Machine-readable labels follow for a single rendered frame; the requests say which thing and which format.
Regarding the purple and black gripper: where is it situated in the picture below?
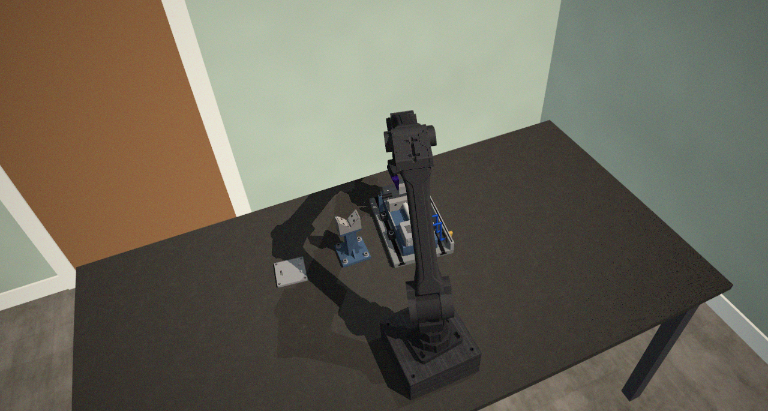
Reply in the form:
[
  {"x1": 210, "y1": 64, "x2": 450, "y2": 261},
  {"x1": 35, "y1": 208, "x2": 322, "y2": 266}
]
[{"x1": 387, "y1": 159, "x2": 400, "y2": 190}]

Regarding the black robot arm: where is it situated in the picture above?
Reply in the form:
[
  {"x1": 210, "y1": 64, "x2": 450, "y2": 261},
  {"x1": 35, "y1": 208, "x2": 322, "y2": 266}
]
[{"x1": 384, "y1": 110, "x2": 463, "y2": 364}]

